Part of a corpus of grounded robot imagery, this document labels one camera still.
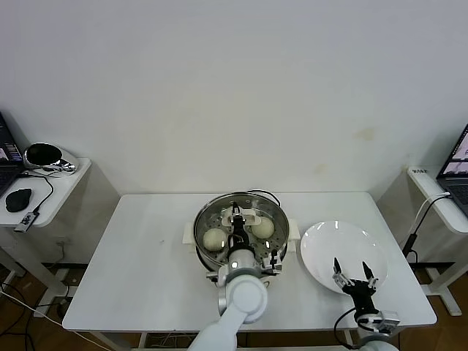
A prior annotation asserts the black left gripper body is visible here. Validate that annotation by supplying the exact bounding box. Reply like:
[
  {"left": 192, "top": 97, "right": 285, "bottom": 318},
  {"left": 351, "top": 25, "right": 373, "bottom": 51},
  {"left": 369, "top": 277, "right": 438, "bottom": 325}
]
[{"left": 228, "top": 217, "right": 255, "bottom": 252}]

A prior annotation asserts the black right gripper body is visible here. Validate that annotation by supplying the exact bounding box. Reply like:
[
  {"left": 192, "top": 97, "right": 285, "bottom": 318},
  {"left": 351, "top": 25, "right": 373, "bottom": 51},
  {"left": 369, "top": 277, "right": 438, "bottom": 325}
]
[{"left": 342, "top": 279, "right": 381, "bottom": 317}]

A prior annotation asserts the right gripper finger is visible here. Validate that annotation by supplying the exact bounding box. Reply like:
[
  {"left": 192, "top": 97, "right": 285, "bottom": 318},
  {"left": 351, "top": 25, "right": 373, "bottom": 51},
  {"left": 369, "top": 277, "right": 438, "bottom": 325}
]
[
  {"left": 331, "top": 257, "right": 354, "bottom": 292},
  {"left": 361, "top": 260, "right": 380, "bottom": 290}
]

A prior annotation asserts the white steamed baozi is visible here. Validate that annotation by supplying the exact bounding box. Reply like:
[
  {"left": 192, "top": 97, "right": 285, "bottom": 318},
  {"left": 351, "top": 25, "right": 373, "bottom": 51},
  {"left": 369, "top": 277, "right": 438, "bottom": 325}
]
[
  {"left": 202, "top": 229, "right": 228, "bottom": 252},
  {"left": 251, "top": 217, "right": 276, "bottom": 239}
]

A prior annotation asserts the round glass pot lid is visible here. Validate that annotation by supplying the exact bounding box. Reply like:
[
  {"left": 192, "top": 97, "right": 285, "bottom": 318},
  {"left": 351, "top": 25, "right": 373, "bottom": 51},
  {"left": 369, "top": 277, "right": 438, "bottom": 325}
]
[{"left": 193, "top": 192, "right": 290, "bottom": 270}]

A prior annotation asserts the stainless steel steamer basket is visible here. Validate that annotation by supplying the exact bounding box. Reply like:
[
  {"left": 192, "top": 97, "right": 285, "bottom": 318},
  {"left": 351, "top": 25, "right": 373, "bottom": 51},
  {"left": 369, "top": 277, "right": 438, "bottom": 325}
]
[{"left": 192, "top": 191, "right": 293, "bottom": 271}]

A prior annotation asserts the white round plate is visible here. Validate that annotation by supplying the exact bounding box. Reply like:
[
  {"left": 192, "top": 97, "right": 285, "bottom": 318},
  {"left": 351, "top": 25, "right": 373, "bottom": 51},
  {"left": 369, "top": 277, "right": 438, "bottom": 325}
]
[{"left": 300, "top": 220, "right": 389, "bottom": 295}]

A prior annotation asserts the black open laptop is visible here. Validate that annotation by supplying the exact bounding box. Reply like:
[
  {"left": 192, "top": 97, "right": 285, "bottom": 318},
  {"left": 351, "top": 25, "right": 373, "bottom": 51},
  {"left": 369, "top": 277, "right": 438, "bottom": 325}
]
[
  {"left": 437, "top": 124, "right": 468, "bottom": 216},
  {"left": 0, "top": 111, "right": 26, "bottom": 197}
]

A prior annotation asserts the chrome headset device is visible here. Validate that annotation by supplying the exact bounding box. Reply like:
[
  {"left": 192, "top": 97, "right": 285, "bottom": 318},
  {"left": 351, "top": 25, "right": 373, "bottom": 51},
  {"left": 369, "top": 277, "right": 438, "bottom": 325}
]
[{"left": 23, "top": 142, "right": 80, "bottom": 173}]

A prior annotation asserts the small grey usb hub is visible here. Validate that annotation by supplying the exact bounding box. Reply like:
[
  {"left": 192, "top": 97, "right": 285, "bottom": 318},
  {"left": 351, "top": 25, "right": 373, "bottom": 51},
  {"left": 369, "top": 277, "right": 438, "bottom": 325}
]
[{"left": 13, "top": 211, "right": 39, "bottom": 232}]

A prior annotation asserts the black computer mouse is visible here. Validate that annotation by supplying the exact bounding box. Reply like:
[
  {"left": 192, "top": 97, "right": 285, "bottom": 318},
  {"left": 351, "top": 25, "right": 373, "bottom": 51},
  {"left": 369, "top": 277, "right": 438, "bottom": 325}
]
[{"left": 5, "top": 187, "right": 33, "bottom": 213}]

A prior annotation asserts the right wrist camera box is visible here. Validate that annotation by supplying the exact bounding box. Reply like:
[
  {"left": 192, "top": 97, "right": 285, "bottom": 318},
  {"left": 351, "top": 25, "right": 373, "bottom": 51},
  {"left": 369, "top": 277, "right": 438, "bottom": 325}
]
[{"left": 376, "top": 310, "right": 400, "bottom": 333}]

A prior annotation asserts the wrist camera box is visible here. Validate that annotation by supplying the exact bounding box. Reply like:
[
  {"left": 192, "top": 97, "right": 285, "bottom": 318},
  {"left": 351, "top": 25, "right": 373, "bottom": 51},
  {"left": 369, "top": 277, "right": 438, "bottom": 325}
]
[
  {"left": 261, "top": 250, "right": 284, "bottom": 273},
  {"left": 376, "top": 310, "right": 400, "bottom": 333}
]

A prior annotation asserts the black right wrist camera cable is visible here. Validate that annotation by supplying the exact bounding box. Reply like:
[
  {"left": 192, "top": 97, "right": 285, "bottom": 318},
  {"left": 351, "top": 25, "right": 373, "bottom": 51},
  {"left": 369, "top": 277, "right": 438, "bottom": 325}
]
[{"left": 334, "top": 306, "right": 361, "bottom": 348}]

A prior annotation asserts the black cooker power cable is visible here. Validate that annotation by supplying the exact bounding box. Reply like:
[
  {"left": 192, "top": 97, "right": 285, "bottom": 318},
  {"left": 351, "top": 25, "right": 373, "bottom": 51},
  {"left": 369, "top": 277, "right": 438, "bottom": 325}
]
[{"left": 248, "top": 189, "right": 283, "bottom": 208}]

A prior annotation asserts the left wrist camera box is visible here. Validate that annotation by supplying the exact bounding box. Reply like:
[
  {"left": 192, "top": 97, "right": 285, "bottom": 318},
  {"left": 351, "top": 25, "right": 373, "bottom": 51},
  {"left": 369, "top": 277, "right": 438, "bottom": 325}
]
[{"left": 261, "top": 250, "right": 284, "bottom": 273}]

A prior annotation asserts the black cable with inline box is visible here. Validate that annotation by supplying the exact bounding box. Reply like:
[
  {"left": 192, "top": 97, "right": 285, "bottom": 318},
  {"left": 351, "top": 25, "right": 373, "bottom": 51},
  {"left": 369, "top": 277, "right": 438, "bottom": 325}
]
[{"left": 403, "top": 193, "right": 453, "bottom": 264}]

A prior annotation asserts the white charger cable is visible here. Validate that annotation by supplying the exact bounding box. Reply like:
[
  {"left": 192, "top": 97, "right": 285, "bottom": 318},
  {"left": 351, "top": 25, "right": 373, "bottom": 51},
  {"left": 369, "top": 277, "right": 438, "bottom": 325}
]
[{"left": 412, "top": 192, "right": 453, "bottom": 238}]

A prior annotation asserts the thin black usb cable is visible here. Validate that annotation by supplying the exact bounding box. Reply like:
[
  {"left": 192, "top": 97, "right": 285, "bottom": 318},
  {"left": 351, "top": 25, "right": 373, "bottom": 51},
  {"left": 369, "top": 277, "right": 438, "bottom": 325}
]
[{"left": 20, "top": 171, "right": 55, "bottom": 213}]

